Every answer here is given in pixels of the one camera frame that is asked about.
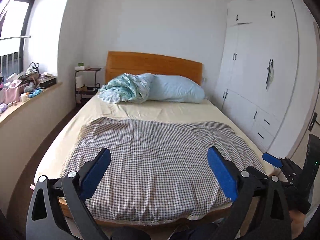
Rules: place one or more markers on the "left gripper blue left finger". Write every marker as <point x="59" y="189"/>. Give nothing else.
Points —
<point x="92" y="172"/>

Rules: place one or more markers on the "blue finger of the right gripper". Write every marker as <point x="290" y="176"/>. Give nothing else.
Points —
<point x="276" y="162"/>

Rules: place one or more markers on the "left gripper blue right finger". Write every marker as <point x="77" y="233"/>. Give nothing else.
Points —
<point x="225" y="172"/>

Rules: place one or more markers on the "beige bed sheet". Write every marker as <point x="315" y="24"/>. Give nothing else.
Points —
<point x="53" y="160"/>

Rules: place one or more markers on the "brown checkered blanket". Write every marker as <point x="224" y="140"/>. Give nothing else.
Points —
<point x="158" y="172"/>

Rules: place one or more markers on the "white built-in wardrobe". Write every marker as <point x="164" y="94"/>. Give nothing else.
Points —
<point x="259" y="67"/>

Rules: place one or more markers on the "black bedside rack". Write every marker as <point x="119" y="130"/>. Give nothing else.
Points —
<point x="83" y="92"/>

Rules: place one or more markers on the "crumpled teal floral quilt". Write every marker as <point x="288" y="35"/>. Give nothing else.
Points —
<point x="127" y="88"/>

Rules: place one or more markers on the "light blue pillow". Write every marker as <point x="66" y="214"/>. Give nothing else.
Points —
<point x="173" y="88"/>

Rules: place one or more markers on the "cluttered windowsill items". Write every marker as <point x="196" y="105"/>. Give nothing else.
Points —
<point x="25" y="85"/>

